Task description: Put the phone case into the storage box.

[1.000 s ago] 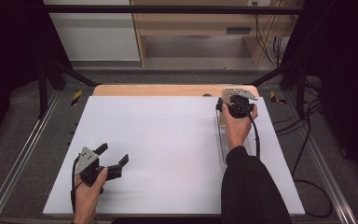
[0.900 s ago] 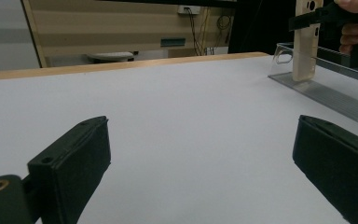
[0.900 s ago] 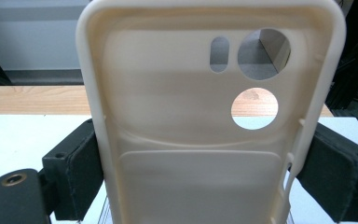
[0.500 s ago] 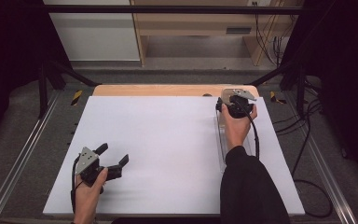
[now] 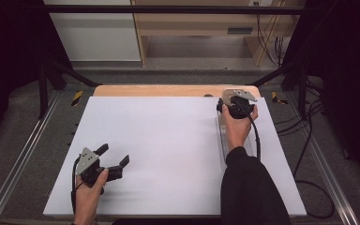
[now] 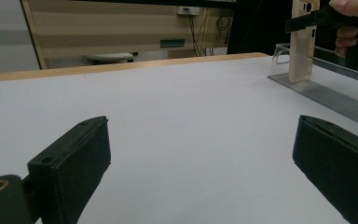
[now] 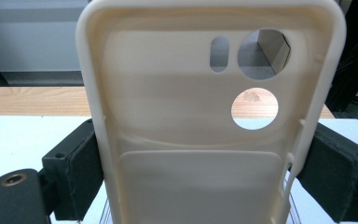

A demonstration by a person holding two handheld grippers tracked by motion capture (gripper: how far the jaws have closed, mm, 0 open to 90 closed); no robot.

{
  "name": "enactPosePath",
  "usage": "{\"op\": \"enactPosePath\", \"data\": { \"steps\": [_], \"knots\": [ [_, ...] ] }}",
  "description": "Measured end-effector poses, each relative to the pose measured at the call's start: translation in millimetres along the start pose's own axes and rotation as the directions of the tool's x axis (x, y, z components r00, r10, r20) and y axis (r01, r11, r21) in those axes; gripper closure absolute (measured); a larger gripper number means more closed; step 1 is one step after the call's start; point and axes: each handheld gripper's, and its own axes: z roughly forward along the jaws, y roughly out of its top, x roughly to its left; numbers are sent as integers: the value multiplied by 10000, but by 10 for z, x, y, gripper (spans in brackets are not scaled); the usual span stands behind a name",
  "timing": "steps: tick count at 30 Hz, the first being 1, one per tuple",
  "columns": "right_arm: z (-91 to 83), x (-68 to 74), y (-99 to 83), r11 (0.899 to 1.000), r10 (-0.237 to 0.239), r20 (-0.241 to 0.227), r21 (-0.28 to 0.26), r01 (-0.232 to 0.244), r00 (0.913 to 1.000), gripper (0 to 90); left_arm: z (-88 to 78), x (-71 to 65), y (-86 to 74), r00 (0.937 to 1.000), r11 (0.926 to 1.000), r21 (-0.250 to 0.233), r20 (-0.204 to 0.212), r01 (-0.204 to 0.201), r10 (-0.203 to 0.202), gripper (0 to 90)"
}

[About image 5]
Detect black curtain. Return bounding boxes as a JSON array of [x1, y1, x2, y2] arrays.
[[280, 0, 360, 190], [0, 0, 73, 153]]

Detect black horizontal frame bar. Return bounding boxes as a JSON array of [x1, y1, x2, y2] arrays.
[[42, 4, 308, 15]]

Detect person's right hand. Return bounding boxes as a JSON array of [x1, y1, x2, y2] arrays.
[[221, 103, 260, 153]]

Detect black floor cables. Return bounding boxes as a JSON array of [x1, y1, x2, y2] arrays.
[[275, 78, 336, 220]]

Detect black frame strut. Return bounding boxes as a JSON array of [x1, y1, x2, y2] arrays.
[[246, 59, 309, 117], [37, 59, 101, 120]]

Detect aluminium floor rail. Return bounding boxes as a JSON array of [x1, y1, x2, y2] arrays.
[[0, 90, 61, 225], [285, 93, 360, 225]]

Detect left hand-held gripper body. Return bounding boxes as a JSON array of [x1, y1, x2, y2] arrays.
[[74, 146, 110, 189]]

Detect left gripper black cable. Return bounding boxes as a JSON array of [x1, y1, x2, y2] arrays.
[[70, 157, 83, 216]]

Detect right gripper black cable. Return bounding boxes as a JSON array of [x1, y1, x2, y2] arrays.
[[237, 102, 262, 159]]

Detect black desk cable bundle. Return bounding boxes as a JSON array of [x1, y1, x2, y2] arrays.
[[255, 2, 293, 68]]

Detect yellow black tape marker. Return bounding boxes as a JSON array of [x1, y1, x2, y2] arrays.
[[271, 91, 289, 105], [71, 90, 84, 107]]

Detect light wooden desk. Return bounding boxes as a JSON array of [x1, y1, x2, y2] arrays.
[[130, 0, 308, 68]]

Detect white power strip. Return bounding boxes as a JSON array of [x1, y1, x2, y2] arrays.
[[248, 0, 274, 8]]

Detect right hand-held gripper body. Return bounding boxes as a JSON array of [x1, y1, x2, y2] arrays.
[[216, 88, 259, 120]]

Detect person's left hand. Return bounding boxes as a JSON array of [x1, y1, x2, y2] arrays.
[[73, 168, 110, 208]]

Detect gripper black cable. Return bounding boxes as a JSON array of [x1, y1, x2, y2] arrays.
[[237, 102, 262, 159], [70, 157, 83, 216]]

